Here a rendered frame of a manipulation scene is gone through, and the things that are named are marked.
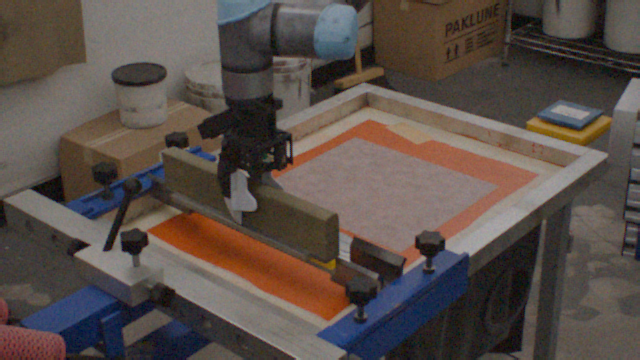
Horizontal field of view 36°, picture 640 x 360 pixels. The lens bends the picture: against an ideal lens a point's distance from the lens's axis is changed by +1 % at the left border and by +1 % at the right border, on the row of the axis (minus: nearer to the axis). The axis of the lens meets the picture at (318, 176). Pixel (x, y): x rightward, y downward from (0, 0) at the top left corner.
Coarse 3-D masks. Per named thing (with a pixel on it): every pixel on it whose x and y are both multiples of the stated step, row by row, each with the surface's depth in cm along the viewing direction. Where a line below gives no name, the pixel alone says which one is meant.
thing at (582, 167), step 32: (352, 96) 207; (384, 96) 206; (288, 128) 193; (448, 128) 197; (480, 128) 192; (512, 128) 190; (544, 160) 185; (576, 160) 177; (544, 192) 166; (576, 192) 172; (512, 224) 157; (480, 256) 151; (288, 320) 134
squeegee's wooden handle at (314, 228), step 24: (168, 168) 158; (192, 168) 153; (216, 168) 151; (192, 192) 156; (216, 192) 151; (264, 192) 144; (264, 216) 145; (288, 216) 141; (312, 216) 138; (336, 216) 138; (288, 240) 143; (312, 240) 140; (336, 240) 140
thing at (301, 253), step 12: (192, 204) 155; (204, 204) 154; (216, 216) 151; (228, 216) 151; (240, 228) 148; (252, 228) 147; (264, 240) 145; (276, 240) 144; (288, 252) 142; (300, 252) 141
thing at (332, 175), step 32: (352, 128) 200; (384, 128) 200; (320, 160) 187; (352, 160) 187; (384, 160) 186; (416, 160) 186; (288, 192) 175; (320, 192) 175; (352, 192) 175; (160, 224) 166; (192, 224) 166; (224, 256) 156; (256, 256) 156
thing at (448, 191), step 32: (448, 160) 186; (480, 160) 186; (384, 192) 175; (416, 192) 175; (448, 192) 174; (480, 192) 174; (512, 192) 174; (352, 224) 165; (384, 224) 164; (416, 224) 164; (448, 224) 164; (288, 256) 156; (416, 256) 155; (288, 288) 148; (320, 288) 147
